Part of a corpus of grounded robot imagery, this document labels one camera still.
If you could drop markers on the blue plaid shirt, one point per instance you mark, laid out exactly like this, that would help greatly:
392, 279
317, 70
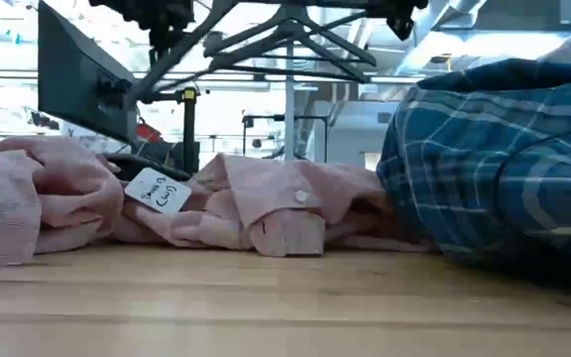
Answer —
503, 173

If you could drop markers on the black computer monitor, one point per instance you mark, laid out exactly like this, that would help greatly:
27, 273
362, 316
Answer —
82, 74

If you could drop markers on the white paper tag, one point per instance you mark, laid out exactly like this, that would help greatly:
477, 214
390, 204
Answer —
159, 191

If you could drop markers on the red plastic item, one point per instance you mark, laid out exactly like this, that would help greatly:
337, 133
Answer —
148, 133

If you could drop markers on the pink shirt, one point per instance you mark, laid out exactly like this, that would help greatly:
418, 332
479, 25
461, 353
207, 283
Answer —
246, 203

